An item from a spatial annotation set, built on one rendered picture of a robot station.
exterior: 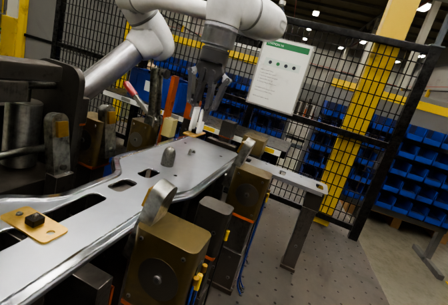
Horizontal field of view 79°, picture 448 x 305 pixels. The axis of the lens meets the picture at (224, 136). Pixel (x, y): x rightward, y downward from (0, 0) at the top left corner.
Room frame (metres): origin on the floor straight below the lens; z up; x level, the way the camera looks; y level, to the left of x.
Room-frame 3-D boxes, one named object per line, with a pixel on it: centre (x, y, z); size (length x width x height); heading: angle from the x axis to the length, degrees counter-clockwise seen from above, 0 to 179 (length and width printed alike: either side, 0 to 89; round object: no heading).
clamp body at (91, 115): (0.65, 0.33, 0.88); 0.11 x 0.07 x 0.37; 74
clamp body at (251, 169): (0.65, -0.11, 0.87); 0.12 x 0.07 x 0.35; 74
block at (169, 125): (0.87, 0.18, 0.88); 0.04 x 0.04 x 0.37; 74
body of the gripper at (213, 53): (0.76, 0.08, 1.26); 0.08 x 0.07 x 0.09; 74
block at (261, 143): (0.99, -0.12, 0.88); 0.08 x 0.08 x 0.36; 74
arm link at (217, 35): (0.76, 0.08, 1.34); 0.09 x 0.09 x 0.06
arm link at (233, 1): (0.77, 0.08, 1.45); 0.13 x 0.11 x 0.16; 137
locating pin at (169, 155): (0.64, 0.12, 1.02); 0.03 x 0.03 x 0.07
